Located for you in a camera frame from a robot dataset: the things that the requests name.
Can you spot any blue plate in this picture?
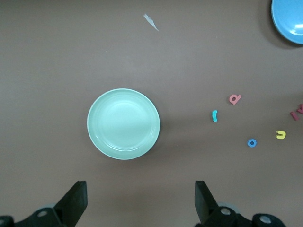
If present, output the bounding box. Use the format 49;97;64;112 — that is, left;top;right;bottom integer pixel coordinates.
271;0;303;45

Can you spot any pale green plate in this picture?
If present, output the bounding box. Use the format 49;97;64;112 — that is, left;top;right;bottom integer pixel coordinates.
87;88;161;161

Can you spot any white paper scrap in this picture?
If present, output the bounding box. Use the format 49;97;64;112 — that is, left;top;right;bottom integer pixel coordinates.
143;13;160;32

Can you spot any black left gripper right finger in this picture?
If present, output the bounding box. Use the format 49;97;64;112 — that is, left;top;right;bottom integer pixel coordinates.
194;181;288;227

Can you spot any pink foam letter p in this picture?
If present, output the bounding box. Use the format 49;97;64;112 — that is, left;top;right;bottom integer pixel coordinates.
228;94;242;105

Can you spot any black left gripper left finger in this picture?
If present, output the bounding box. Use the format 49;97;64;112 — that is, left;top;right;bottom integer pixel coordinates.
0;181;88;227

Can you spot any brown table cover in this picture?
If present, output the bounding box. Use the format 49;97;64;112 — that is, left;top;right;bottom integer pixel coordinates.
0;0;303;227

